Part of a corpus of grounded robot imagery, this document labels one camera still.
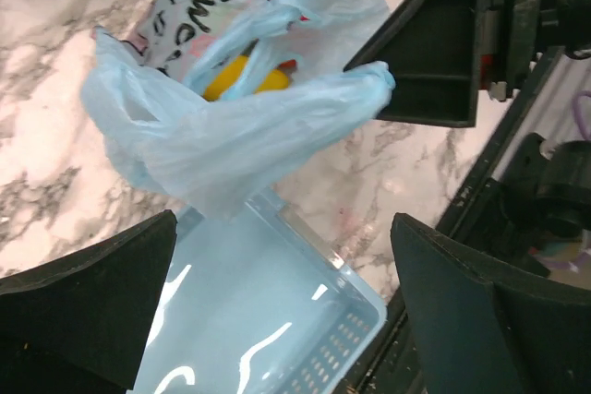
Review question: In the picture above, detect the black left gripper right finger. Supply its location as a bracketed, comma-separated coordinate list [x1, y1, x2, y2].
[391, 213, 590, 393]

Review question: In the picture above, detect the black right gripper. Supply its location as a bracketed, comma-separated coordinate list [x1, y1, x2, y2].
[346, 0, 590, 127]

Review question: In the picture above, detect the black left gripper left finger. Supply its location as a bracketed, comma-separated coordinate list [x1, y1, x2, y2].
[1, 210, 177, 393]

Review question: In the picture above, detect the yellow fake fruit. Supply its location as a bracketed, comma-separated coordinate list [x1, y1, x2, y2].
[201, 55, 296, 101]

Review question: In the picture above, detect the light blue plastic bag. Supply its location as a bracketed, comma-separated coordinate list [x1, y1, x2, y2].
[81, 0, 395, 217]

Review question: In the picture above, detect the light blue plastic basket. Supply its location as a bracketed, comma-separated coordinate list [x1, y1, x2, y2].
[134, 189, 386, 393]

